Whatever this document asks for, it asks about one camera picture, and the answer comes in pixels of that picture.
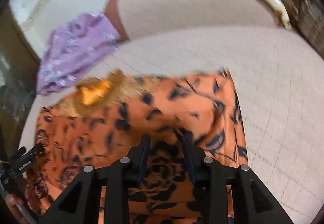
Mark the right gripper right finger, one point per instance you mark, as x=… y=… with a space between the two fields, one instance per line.
x=252 y=201

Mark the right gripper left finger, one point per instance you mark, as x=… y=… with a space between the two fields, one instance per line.
x=80 y=201

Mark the person left hand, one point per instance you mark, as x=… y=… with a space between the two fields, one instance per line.
x=13 y=201

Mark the wooden glass door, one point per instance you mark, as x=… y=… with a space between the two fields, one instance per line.
x=19 y=65

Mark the purple floral garment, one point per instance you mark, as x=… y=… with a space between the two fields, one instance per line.
x=73 y=49

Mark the striped beige cushion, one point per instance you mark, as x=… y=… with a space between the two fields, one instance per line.
x=307 y=17

